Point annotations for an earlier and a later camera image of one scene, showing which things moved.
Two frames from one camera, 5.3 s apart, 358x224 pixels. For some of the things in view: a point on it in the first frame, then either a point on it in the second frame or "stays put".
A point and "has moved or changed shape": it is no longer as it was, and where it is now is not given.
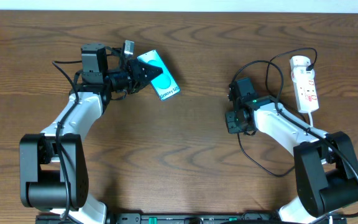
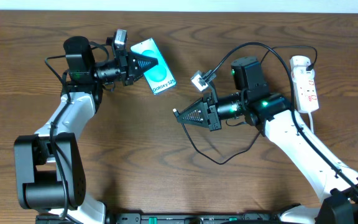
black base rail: (167, 218) stays put
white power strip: (298, 65) stays put
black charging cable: (254, 162) to (211, 158)
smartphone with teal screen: (164, 84) has moved or changed shape
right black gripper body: (234, 124) to (215, 120)
